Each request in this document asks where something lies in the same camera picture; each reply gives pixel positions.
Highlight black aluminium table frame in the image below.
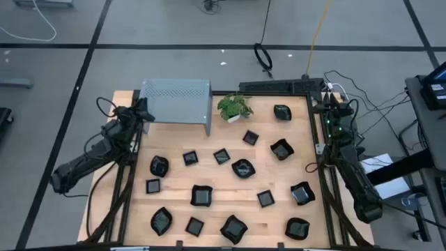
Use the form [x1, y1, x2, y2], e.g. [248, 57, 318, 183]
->
[83, 89, 376, 251]

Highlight white power cable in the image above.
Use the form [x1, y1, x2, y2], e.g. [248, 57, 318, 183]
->
[325, 82, 351, 102]

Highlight grey furniture foot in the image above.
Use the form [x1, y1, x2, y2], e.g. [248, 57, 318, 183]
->
[0, 77, 34, 90]

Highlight black laptop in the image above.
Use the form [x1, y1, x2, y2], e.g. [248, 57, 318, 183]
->
[420, 61, 446, 111]

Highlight black small square mini plate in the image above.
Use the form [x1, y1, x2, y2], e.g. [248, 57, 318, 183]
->
[185, 216, 206, 238]
[256, 189, 276, 208]
[213, 147, 231, 166]
[182, 149, 199, 167]
[145, 178, 162, 195]
[242, 129, 260, 146]

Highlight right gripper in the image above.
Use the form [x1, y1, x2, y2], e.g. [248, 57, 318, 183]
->
[324, 91, 353, 121]

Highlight thin black floor cables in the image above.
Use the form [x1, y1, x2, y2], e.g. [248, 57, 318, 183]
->
[323, 69, 419, 140]

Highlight black desk beam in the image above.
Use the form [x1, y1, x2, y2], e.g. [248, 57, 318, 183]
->
[365, 149, 435, 186]

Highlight black wavy square mini plate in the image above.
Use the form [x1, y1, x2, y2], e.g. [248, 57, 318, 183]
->
[190, 184, 214, 208]
[270, 137, 295, 162]
[219, 214, 249, 245]
[290, 181, 316, 206]

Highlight black perforated cable tray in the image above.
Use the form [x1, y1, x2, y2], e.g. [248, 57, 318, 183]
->
[238, 77, 327, 95]

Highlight grey furniture base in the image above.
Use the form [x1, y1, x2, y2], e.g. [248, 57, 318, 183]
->
[13, 0, 75, 8]

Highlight green potted plant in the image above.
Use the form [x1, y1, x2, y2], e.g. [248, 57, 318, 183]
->
[217, 92, 254, 124]

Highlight black hanging cable with coil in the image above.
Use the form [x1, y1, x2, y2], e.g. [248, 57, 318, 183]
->
[253, 0, 275, 79]

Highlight grey perforated metal shelf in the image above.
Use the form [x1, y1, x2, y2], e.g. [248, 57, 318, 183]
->
[139, 77, 213, 137]

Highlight clear plastic cup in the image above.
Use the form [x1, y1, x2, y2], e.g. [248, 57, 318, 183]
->
[400, 193, 428, 208]

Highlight white floor cable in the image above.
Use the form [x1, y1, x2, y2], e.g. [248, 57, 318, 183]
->
[0, 0, 58, 43]

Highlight white box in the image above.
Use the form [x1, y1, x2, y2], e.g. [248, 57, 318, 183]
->
[360, 153, 412, 200]

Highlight black cable bundle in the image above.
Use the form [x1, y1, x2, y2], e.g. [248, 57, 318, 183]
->
[198, 0, 224, 15]

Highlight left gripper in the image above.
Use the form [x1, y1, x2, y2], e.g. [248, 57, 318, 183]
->
[123, 98, 156, 125]

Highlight yellow hanging cable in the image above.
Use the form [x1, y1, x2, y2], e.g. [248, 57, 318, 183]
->
[303, 0, 332, 80]

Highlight grey side desk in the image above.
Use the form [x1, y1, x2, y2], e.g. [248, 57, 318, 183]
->
[404, 75, 446, 251]

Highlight black chair part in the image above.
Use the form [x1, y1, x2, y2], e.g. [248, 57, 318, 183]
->
[0, 107, 15, 140]

